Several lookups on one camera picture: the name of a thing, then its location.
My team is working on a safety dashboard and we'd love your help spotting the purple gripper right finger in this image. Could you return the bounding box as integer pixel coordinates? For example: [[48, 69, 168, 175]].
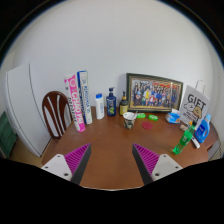
[[132, 144, 182, 185]]

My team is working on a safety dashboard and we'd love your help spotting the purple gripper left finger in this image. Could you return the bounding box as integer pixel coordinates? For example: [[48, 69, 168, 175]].
[[42, 143, 91, 185]]

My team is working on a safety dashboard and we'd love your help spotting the red round coaster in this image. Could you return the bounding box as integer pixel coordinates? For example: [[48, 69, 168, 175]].
[[141, 122, 153, 130]]

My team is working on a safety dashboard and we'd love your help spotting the green plastic bottle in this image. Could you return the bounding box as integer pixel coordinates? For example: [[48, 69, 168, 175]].
[[173, 121, 197, 154]]

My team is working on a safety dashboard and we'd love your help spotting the green soap bar right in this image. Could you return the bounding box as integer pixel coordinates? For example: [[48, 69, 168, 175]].
[[148, 114, 158, 121]]

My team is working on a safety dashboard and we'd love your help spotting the green soap bar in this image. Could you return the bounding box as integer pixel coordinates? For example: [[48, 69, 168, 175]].
[[148, 114, 158, 121], [137, 113, 146, 119]]

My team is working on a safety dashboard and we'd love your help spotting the green soap bar left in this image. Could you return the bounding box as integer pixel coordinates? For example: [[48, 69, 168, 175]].
[[137, 113, 146, 119]]

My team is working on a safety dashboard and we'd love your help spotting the blue tissue pack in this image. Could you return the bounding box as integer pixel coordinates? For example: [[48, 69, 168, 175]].
[[166, 109, 180, 124]]

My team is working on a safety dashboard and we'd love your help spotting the dark wooden chair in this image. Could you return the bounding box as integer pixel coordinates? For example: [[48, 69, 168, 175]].
[[42, 91, 72, 139]]

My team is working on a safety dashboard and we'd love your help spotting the blue detergent bottle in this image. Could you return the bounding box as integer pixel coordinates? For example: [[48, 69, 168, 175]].
[[195, 114, 211, 143]]

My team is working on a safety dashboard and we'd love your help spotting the amber pump bottle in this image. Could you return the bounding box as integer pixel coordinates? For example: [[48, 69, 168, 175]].
[[119, 93, 128, 115]]

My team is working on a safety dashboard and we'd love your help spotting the green crate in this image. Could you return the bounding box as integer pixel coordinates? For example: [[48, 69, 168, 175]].
[[0, 113, 17, 157]]

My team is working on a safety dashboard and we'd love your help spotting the white lotion bottle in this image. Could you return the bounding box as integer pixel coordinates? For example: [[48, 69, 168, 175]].
[[95, 93, 104, 120]]

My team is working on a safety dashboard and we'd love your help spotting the framed group photo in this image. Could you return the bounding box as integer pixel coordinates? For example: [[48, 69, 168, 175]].
[[126, 73, 183, 112]]

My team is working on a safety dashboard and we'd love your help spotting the white gift paper bag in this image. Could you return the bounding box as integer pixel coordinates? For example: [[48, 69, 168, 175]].
[[179, 81, 210, 124]]

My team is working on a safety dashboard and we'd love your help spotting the dark blue pump bottle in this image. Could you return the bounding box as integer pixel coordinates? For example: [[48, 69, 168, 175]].
[[106, 87, 116, 116]]

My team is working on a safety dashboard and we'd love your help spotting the white cabinet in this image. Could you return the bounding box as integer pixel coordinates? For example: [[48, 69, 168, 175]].
[[4, 64, 50, 157]]

